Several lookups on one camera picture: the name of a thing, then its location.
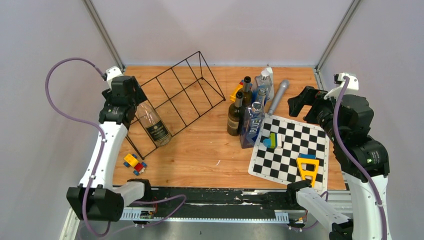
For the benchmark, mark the dark green wine bottle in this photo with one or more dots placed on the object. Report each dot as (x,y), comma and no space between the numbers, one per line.
(247,92)

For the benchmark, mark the yellow arch blue block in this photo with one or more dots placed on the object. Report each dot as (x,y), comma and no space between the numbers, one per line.
(308,166)

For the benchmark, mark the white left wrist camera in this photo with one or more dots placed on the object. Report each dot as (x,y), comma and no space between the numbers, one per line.
(110,74)

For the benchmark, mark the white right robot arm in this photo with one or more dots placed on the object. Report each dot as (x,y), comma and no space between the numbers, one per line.
(364,161)

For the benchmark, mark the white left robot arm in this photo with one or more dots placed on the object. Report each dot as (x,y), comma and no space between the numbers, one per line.
(95,198)

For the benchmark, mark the yellow red blue block house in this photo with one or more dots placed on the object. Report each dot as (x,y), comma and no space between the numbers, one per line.
(233,94)

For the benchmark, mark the olive green wine bottle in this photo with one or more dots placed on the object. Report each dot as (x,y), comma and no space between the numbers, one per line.
(235,115)

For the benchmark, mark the green white blue block stack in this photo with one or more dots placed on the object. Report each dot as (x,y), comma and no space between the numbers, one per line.
(274,141)

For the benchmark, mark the black wire wine rack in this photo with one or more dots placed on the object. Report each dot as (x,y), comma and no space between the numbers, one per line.
(181,94)

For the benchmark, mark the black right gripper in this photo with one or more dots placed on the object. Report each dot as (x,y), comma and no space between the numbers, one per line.
(310,95)

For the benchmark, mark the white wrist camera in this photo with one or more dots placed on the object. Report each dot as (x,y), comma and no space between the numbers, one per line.
(344,80)
(110,74)

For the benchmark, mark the black white chessboard mat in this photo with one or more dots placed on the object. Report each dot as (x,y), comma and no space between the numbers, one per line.
(298,138)

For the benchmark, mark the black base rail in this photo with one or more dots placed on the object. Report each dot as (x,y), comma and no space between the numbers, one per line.
(218,205)

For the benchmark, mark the silver metal cylinder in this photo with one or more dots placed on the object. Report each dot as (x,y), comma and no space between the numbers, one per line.
(283,86)

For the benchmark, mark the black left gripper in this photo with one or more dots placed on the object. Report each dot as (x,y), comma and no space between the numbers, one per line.
(138,95)

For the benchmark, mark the grey wedge stand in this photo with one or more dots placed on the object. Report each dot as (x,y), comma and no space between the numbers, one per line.
(271,89)

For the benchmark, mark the yellow red toy car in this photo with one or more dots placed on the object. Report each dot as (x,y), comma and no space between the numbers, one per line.
(131,160)

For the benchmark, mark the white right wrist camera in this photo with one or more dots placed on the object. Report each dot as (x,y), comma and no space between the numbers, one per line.
(344,80)

